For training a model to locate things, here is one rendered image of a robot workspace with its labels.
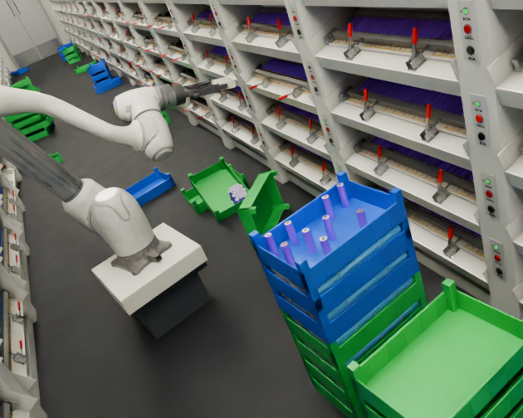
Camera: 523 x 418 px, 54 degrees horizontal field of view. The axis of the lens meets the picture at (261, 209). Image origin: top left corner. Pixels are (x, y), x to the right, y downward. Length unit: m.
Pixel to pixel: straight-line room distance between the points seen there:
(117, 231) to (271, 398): 0.75
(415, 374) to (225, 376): 0.76
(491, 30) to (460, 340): 0.61
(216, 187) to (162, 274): 0.91
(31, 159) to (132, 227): 0.41
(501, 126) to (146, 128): 1.08
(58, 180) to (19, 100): 0.34
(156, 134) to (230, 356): 0.77
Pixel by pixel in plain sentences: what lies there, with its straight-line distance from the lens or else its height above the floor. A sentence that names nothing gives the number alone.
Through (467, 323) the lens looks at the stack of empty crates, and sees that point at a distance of 1.18.
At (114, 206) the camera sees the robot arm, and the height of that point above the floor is 0.50.
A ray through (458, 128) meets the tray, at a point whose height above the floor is 0.56.
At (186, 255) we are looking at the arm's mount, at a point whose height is 0.26.
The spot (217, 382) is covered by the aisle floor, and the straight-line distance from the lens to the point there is 1.70.
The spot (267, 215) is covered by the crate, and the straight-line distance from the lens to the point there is 2.30.
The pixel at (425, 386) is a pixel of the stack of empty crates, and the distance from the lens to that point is 1.09.
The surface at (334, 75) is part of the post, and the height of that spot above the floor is 0.64.
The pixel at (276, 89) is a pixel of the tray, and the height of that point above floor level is 0.54.
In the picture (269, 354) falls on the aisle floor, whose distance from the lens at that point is 1.70.
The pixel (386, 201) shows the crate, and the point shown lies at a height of 0.51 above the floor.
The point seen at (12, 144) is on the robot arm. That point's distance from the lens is 1.89.
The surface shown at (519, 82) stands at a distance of 1.13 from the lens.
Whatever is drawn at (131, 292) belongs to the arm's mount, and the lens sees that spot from 1.78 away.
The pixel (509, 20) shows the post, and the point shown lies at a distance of 1.13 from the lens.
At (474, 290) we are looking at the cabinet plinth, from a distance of 1.68.
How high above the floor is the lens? 1.18
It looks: 29 degrees down
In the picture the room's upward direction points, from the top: 22 degrees counter-clockwise
